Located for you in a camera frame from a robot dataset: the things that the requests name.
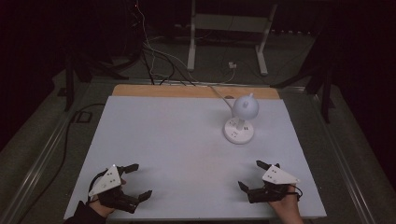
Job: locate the white desk lamp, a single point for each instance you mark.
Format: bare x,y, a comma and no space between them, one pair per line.
240,124

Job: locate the white metal stand frame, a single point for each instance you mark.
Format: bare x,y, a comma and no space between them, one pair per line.
227,23

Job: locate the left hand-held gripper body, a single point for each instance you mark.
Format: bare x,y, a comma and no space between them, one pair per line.
107,182

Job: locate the metal floor rail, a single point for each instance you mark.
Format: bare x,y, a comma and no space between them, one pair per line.
342,161
34,171

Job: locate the white table mat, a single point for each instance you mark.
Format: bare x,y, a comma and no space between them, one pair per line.
174,155

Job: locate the person's left hand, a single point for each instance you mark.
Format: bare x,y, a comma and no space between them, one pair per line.
104,209

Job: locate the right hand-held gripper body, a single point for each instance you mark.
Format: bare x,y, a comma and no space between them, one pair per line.
277,178

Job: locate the white plug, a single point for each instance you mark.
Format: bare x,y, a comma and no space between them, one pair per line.
232,65

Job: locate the black tripod stand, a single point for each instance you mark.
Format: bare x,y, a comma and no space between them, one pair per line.
320,81
77,71

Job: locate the person's dark left sleeve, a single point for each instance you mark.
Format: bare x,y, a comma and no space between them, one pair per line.
84,215

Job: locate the person's right hand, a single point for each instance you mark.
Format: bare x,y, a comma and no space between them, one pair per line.
288,208

